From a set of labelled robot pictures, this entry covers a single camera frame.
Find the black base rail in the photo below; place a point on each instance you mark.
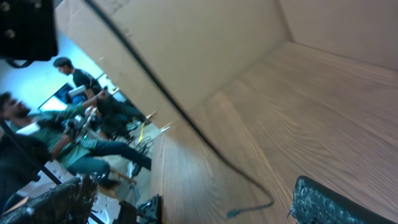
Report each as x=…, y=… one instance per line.
x=148, y=212

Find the person in dark clothes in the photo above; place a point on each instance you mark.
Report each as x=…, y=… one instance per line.
x=114, y=115

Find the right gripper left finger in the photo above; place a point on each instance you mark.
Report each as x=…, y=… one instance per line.
x=70, y=202

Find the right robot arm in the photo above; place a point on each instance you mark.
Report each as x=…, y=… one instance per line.
x=104, y=210

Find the cardboard back panel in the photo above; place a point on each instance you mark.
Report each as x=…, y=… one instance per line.
x=193, y=46

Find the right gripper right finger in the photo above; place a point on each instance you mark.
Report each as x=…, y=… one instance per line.
x=314, y=203

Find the seated person green shirt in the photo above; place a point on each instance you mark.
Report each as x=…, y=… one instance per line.
x=76, y=155

